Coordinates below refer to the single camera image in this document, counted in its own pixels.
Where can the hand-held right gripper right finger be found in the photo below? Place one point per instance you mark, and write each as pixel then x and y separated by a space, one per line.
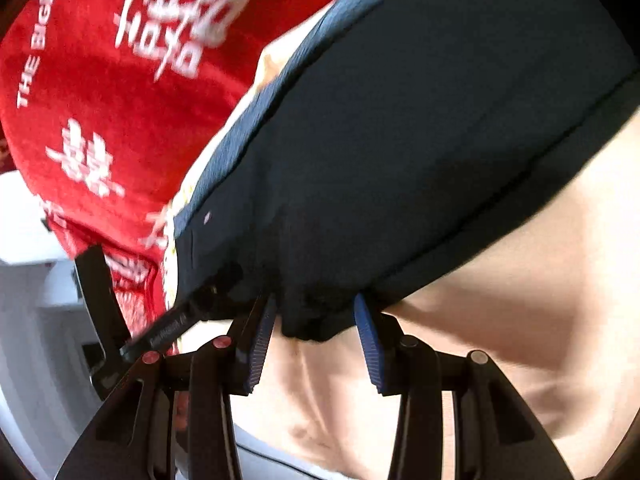
pixel 369 340

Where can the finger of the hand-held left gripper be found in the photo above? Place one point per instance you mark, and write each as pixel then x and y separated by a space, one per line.
pixel 102 300
pixel 172 322

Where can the dark navy pants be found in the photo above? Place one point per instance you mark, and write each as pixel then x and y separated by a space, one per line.
pixel 400 150

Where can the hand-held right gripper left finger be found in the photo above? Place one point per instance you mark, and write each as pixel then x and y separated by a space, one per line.
pixel 261 340

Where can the beige bed sheet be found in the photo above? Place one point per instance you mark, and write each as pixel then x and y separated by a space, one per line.
pixel 525 310

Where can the red printed cloth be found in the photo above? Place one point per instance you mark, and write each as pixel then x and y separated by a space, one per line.
pixel 125 100

